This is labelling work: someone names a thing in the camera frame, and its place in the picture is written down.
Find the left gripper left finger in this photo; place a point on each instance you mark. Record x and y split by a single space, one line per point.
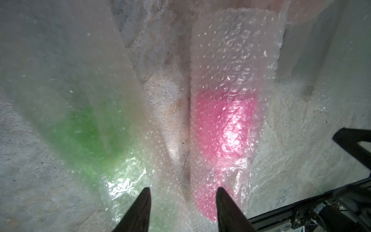
137 218

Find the bubble wrap sheet of yellow glass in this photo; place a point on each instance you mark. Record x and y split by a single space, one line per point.
330 88

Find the green glass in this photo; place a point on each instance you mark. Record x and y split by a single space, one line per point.
66 70

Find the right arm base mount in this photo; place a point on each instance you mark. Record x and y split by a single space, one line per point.
330 217

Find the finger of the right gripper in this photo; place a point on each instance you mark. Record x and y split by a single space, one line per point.
349 139

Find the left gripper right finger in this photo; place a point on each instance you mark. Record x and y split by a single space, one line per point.
230 217

